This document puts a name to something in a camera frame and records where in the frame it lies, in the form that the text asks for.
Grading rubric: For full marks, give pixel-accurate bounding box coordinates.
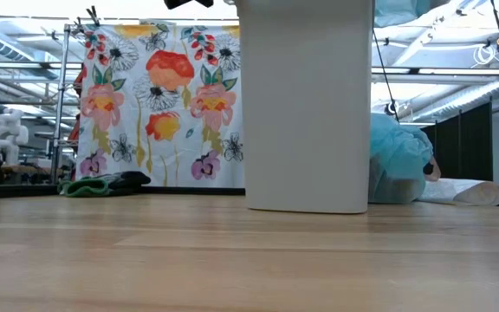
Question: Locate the black glove green cuff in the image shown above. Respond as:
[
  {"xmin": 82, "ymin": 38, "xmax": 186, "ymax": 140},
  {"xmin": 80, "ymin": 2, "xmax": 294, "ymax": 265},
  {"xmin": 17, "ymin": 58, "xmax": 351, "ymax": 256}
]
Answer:
[{"xmin": 57, "ymin": 171, "xmax": 152, "ymax": 198}]

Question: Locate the translucent blue bag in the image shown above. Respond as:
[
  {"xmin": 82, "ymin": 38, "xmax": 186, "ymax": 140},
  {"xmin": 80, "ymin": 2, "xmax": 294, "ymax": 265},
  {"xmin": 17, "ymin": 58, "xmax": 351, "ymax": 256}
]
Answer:
[{"xmin": 373, "ymin": 0, "xmax": 433, "ymax": 29}]

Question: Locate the white humanoid robot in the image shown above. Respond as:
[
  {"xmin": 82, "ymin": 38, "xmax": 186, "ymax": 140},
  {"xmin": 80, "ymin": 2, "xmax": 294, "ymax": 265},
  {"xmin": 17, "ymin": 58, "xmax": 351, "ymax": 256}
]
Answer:
[{"xmin": 0, "ymin": 107, "xmax": 29, "ymax": 166}]

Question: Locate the thin black pole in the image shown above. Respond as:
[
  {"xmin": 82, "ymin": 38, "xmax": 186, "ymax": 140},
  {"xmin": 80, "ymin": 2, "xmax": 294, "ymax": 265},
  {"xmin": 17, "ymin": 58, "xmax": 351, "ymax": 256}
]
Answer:
[{"xmin": 373, "ymin": 28, "xmax": 401, "ymax": 123}]

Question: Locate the black curtain clip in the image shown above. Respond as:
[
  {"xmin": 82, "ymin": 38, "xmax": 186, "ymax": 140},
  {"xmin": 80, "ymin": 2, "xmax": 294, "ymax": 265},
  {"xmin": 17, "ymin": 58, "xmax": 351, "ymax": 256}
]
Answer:
[{"xmin": 86, "ymin": 6, "xmax": 101, "ymax": 28}]

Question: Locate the black aluminium rig frame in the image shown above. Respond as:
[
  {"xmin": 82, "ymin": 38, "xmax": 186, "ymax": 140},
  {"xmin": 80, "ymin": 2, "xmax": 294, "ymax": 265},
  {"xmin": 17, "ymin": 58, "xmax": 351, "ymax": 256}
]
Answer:
[{"xmin": 0, "ymin": 184, "xmax": 499, "ymax": 209}]

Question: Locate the blue bin liner bag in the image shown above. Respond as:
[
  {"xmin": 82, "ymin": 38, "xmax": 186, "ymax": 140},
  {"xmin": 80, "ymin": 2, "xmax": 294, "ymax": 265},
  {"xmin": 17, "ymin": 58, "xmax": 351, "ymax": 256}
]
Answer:
[{"xmin": 368, "ymin": 113, "xmax": 435, "ymax": 205}]

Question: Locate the brown cardboard piece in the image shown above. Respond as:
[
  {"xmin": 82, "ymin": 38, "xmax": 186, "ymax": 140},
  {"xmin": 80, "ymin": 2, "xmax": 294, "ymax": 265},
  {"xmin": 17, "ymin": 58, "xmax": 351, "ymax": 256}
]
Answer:
[{"xmin": 422, "ymin": 155, "xmax": 443, "ymax": 183}]

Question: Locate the white folded plastic bag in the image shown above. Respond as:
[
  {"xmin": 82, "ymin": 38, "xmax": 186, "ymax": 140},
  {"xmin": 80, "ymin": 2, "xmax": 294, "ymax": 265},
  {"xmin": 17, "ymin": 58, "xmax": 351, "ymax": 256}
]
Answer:
[{"xmin": 418, "ymin": 177, "xmax": 499, "ymax": 207}]

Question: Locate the black partition wall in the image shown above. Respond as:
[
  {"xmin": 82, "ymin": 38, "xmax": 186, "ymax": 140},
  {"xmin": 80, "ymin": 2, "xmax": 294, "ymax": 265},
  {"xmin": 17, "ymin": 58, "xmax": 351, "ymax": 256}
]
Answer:
[{"xmin": 422, "ymin": 101, "xmax": 493, "ymax": 182}]

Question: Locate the white plastic trash bin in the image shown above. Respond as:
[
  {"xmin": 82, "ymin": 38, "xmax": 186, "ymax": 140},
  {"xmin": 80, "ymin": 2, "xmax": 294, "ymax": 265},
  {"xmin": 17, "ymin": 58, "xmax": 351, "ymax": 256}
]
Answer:
[{"xmin": 234, "ymin": 0, "xmax": 374, "ymax": 215}]

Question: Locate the white coiled cable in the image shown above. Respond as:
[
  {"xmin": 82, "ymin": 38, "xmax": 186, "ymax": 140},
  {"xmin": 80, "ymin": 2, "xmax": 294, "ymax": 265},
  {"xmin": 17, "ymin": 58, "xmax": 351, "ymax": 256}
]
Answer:
[{"xmin": 473, "ymin": 42, "xmax": 498, "ymax": 67}]

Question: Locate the floral print curtain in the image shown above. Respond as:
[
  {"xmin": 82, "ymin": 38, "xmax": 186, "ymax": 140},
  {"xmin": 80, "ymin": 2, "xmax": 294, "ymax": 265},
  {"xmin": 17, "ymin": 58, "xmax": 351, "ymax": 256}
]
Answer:
[{"xmin": 75, "ymin": 23, "xmax": 246, "ymax": 188}]

